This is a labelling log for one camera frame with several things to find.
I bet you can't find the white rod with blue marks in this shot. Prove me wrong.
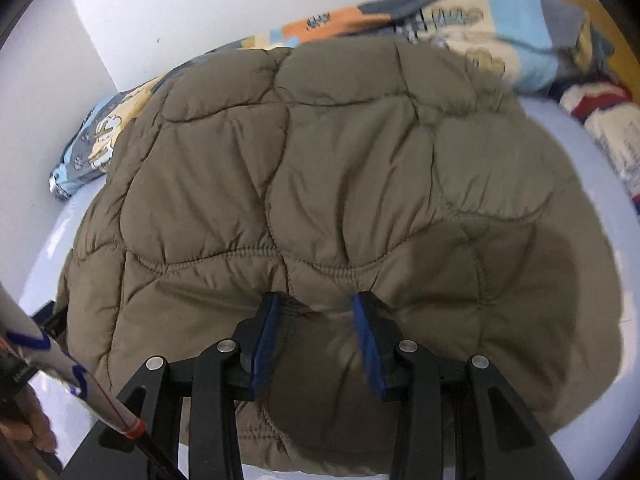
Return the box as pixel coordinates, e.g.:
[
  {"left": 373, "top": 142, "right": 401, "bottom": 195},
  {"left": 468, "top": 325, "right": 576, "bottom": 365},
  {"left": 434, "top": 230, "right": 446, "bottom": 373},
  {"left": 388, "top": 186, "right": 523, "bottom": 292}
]
[{"left": 0, "top": 280, "right": 186, "bottom": 480}]

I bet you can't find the person's left hand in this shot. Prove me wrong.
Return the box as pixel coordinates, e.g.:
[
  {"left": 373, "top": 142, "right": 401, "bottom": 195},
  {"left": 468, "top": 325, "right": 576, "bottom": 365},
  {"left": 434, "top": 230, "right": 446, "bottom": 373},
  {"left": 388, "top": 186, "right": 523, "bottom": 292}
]
[{"left": 0, "top": 392, "right": 58, "bottom": 456}]

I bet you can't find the wooden headboard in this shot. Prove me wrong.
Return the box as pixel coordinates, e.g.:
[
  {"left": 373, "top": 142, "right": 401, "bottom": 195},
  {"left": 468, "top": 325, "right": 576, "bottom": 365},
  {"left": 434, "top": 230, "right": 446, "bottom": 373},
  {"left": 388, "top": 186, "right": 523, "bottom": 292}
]
[{"left": 557, "top": 0, "right": 636, "bottom": 61}]

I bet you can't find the olive quilted hooded jacket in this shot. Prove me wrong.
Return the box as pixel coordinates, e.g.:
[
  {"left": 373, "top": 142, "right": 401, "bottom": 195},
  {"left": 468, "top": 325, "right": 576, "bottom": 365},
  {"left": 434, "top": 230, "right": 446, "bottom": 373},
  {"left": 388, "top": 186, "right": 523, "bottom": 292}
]
[{"left": 55, "top": 37, "right": 626, "bottom": 478}]

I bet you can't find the patchwork print fleece blanket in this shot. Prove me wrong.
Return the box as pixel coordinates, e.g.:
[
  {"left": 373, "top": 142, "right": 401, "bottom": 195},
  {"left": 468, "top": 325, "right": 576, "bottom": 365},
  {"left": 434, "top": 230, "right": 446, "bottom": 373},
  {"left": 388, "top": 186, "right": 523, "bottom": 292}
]
[{"left": 49, "top": 0, "right": 616, "bottom": 201}]

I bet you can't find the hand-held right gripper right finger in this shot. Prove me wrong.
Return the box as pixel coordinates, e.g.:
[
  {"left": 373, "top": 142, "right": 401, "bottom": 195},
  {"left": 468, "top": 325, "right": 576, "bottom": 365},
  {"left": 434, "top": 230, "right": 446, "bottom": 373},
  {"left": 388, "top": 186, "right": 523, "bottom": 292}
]
[{"left": 350, "top": 290, "right": 576, "bottom": 480}]

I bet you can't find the navy star print pillow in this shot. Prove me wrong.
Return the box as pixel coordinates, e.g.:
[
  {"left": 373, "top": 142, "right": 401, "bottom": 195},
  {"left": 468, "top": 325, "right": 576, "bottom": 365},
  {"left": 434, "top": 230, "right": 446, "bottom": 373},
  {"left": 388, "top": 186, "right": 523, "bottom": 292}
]
[{"left": 560, "top": 80, "right": 640, "bottom": 216}]

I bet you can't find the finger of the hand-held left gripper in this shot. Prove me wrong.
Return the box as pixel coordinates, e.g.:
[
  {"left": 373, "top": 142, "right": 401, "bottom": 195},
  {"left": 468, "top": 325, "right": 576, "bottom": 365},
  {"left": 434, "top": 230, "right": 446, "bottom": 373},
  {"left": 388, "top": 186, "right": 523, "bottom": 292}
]
[{"left": 32, "top": 301, "right": 68, "bottom": 343}]

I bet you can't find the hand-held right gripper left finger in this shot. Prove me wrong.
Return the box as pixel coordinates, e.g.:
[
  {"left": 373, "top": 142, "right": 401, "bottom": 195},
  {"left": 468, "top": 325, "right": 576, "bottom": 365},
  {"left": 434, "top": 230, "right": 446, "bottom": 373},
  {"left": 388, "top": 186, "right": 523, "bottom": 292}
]
[{"left": 60, "top": 291, "right": 281, "bottom": 480}]

